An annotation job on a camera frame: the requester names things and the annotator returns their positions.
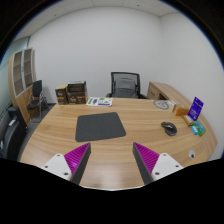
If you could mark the dark grey computer mouse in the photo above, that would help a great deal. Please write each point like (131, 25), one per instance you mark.
(170, 129)

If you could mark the blue wipes packet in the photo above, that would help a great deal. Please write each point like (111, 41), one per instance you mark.
(194, 130)

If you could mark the purple standing package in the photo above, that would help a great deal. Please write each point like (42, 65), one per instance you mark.
(195, 108)

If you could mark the small brown cardboard box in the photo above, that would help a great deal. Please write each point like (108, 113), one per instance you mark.
(61, 95)

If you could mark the tan small packet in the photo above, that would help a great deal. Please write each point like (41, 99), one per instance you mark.
(187, 120)

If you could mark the black visitor chair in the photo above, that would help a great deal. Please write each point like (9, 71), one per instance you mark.
(36, 90)

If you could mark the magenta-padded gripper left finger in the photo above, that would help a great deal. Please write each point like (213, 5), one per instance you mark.
(60, 165)

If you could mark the white green purple printed sheet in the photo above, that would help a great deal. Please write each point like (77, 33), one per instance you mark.
(99, 101)

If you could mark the orange-brown cardboard box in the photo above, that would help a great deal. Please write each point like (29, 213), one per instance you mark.
(180, 110)

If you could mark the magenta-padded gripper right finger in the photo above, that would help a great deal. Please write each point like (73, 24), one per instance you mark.
(165, 164)

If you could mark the round grey printed disc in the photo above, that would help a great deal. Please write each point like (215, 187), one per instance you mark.
(161, 104)

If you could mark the black leather chair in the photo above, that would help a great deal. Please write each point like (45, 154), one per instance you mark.
(13, 136)

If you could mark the large brown cardboard box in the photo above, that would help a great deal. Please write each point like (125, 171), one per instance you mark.
(77, 98)

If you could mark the black mesh office chair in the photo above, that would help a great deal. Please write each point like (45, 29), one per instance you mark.
(115, 76)

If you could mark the dark grey mouse pad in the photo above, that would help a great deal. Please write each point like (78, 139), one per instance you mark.
(100, 126)

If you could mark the green wipes packet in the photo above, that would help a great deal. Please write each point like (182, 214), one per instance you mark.
(200, 128)

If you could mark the wooden side desk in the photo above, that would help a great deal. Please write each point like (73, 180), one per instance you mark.
(170, 91)

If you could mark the black flat box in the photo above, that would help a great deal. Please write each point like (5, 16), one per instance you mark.
(77, 86)

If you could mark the grey backpack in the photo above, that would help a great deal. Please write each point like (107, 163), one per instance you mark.
(125, 87)

